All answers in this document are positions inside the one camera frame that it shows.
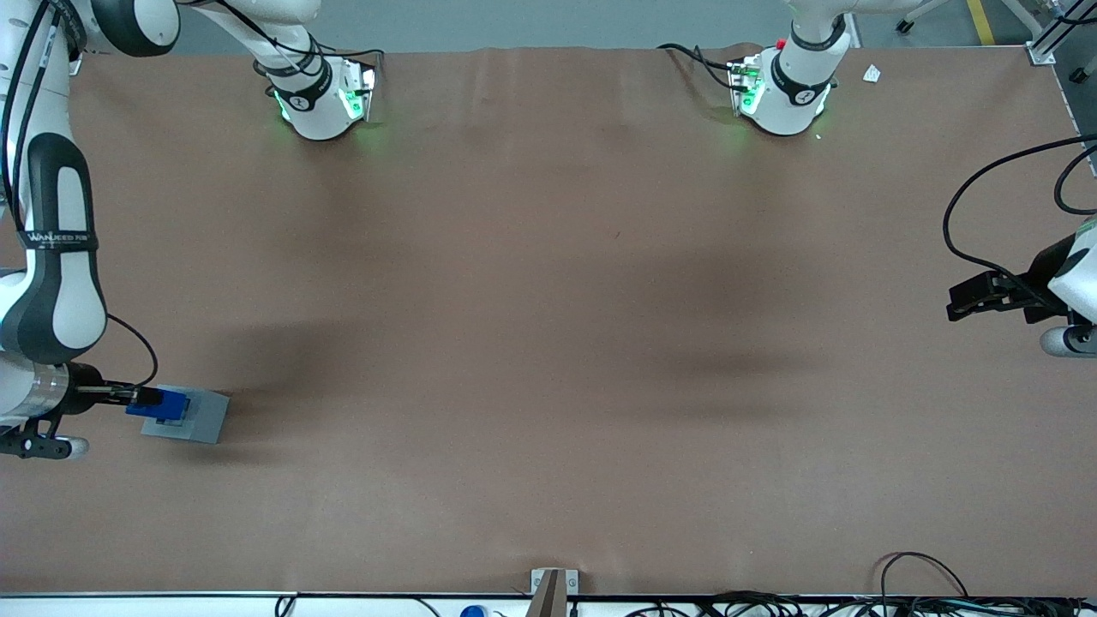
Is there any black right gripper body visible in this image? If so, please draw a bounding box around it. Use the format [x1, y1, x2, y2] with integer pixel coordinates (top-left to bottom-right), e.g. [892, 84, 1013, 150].
[69, 365, 105, 416]

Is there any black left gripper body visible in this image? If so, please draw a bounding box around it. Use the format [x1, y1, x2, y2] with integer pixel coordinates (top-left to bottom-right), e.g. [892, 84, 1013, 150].
[1024, 233, 1079, 325]

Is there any blue plastic insert part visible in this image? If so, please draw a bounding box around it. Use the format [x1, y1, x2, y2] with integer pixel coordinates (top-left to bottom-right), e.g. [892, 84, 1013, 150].
[126, 387, 191, 423]

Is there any gray square base block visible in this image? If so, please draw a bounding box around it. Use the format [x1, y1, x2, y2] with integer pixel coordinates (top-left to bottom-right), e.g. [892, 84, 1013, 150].
[140, 387, 231, 445]

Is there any white wheeled stand leg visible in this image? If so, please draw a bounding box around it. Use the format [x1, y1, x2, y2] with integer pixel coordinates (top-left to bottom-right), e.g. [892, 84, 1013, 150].
[894, 0, 1045, 37]

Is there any brown paper table cover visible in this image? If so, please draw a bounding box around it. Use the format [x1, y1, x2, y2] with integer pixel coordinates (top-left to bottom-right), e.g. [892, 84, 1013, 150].
[0, 43, 1097, 598]

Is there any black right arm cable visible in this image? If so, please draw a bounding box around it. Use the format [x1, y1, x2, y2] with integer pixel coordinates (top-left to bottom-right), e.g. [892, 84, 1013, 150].
[0, 0, 160, 393]

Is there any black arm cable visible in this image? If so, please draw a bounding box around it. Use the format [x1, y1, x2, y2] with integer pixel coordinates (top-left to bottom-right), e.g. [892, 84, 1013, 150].
[1054, 144, 1097, 216]
[0, 0, 160, 393]
[942, 135, 1097, 314]

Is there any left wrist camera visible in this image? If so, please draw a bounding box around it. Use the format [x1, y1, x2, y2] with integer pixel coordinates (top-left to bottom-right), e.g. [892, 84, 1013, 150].
[1040, 324, 1097, 358]

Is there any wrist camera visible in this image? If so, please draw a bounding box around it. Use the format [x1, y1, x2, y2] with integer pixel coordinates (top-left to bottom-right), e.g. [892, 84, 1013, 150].
[1040, 324, 1097, 358]
[0, 416, 90, 461]

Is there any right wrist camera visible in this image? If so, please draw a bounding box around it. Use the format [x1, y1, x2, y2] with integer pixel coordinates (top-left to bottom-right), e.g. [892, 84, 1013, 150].
[0, 416, 90, 461]

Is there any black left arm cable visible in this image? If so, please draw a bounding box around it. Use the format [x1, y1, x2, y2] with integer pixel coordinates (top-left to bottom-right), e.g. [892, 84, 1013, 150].
[1054, 144, 1097, 216]
[942, 135, 1097, 314]

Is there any white table edge rail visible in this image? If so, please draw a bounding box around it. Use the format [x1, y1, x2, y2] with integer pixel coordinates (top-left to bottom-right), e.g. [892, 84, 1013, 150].
[0, 591, 1097, 617]

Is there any black looped cable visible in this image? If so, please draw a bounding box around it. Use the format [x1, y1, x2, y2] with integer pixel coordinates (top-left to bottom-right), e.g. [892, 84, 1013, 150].
[879, 551, 970, 601]

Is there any tangled black cable bundle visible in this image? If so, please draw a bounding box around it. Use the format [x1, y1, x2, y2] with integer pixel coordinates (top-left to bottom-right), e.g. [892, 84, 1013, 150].
[626, 590, 1097, 617]

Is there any black left base cable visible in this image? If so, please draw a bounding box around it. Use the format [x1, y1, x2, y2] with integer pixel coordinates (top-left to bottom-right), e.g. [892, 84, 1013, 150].
[656, 41, 745, 93]

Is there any black base cable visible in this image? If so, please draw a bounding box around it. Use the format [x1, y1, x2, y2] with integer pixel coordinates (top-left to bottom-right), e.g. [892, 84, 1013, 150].
[253, 26, 384, 95]
[656, 41, 745, 93]

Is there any black right base cable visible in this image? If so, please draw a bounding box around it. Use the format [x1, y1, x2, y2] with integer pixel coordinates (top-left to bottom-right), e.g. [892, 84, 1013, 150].
[253, 26, 384, 95]

